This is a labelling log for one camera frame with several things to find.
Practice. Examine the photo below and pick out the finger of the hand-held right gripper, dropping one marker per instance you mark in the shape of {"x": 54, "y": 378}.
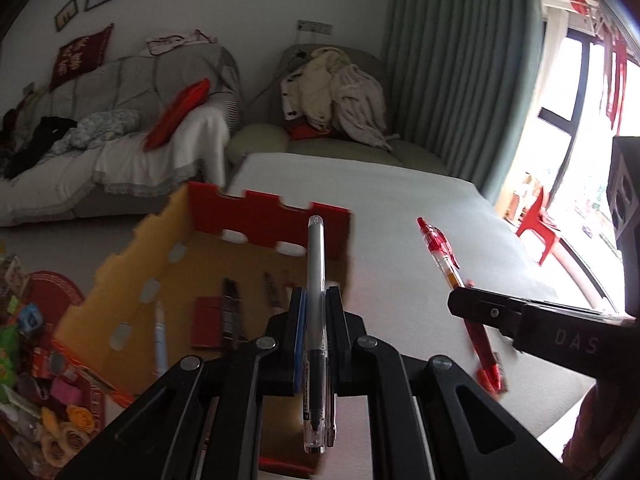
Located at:
{"x": 480, "y": 310}

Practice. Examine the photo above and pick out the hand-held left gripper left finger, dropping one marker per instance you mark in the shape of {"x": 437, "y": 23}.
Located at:
{"x": 299, "y": 340}

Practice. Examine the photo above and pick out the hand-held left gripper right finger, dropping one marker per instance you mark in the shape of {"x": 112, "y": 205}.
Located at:
{"x": 334, "y": 332}

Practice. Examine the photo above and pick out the dark patterned pen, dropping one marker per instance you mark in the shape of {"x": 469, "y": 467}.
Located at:
{"x": 271, "y": 287}

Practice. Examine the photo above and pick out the black marker pen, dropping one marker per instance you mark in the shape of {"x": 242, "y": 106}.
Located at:
{"x": 232, "y": 310}

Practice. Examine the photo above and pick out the clear black gel pen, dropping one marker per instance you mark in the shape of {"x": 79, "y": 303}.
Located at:
{"x": 315, "y": 260}

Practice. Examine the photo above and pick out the red clear retractable pen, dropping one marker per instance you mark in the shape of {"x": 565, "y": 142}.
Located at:
{"x": 440, "y": 245}

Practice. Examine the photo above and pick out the small red box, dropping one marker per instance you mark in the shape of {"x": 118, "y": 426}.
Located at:
{"x": 205, "y": 322}

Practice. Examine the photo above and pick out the red and tan cardboard box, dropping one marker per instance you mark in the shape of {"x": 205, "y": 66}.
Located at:
{"x": 200, "y": 270}

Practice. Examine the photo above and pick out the white and blue pen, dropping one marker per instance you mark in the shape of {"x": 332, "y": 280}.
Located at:
{"x": 160, "y": 335}

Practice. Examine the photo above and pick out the person's right forearm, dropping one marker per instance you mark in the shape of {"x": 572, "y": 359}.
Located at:
{"x": 592, "y": 420}

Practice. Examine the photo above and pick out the red plastic chair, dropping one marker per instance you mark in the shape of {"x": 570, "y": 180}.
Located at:
{"x": 537, "y": 215}

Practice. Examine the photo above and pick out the beige armchair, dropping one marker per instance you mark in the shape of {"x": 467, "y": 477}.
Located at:
{"x": 350, "y": 150}

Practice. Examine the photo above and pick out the red cloth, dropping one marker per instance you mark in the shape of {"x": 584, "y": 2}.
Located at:
{"x": 305, "y": 132}

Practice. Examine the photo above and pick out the black framed window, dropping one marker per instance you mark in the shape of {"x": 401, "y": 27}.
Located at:
{"x": 555, "y": 115}

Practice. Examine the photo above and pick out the beige fleece robe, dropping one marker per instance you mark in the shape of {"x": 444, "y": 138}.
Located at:
{"x": 357, "y": 105}

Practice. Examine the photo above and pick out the white fringed blanket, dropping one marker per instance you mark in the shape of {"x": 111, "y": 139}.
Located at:
{"x": 150, "y": 160}

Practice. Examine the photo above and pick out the yellow artificial roses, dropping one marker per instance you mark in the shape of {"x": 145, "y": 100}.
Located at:
{"x": 75, "y": 415}

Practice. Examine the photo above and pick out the cream jacket black buttons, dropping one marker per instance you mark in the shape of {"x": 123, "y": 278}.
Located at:
{"x": 310, "y": 90}

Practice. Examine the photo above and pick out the red round rug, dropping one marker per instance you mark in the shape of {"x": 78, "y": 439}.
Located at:
{"x": 55, "y": 287}

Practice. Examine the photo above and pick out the green curtain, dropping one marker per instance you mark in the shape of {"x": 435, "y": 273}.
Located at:
{"x": 450, "y": 60}

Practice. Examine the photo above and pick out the red hanging decorations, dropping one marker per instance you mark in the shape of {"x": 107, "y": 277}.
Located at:
{"x": 616, "y": 85}

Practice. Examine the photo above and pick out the red satin cushion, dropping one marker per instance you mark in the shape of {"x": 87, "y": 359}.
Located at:
{"x": 175, "y": 115}

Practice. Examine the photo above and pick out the pile of snack packets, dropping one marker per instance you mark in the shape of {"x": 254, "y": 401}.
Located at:
{"x": 15, "y": 360}

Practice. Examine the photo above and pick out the grey dotted blanket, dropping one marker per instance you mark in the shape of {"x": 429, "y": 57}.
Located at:
{"x": 105, "y": 122}

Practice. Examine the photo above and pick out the grey striped sofa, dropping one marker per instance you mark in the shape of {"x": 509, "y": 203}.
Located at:
{"x": 125, "y": 80}

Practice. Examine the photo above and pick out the white garment pink trim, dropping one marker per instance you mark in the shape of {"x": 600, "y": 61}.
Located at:
{"x": 170, "y": 45}

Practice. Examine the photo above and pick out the black clothes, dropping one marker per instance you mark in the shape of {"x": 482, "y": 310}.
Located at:
{"x": 45, "y": 132}

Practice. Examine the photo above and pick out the red embroidered cushion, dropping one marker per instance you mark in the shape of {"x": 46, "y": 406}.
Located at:
{"x": 80, "y": 57}

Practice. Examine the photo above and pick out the white wall socket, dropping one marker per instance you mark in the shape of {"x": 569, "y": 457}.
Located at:
{"x": 315, "y": 27}

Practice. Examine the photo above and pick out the small black picture frame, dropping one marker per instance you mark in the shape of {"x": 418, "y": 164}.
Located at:
{"x": 66, "y": 13}

